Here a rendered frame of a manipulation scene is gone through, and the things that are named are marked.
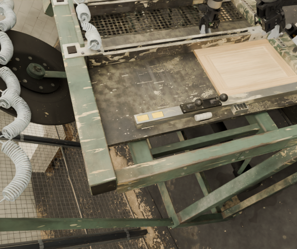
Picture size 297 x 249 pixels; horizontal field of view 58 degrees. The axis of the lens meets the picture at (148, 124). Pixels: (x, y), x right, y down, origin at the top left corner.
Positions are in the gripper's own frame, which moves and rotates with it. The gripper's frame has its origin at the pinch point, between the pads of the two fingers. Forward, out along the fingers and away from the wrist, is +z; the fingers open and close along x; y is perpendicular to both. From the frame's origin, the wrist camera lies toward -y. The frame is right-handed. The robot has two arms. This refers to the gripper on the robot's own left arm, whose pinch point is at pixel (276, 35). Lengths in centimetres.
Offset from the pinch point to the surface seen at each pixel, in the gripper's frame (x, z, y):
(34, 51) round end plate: -106, 2, 108
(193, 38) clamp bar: -42.6, 15.4, 19.7
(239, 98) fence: 1.2, 23.8, 21.8
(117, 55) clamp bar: -43, -4, 61
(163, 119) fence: 0, 7, 58
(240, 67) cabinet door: -18.6, 30.3, 7.7
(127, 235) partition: -36, 203, 166
